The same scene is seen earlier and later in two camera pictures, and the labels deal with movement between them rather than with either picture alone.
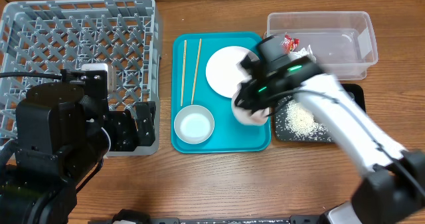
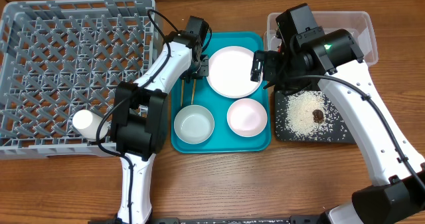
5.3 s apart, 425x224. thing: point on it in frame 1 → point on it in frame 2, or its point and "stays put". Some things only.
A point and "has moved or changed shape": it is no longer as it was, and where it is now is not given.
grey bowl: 194,124 stays put
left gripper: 121,121 → 204,69
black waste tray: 295,121 stays put
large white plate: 223,74 stays put
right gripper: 245,100 → 270,59
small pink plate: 254,117 has moved or changed shape
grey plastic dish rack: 46,35 stays put
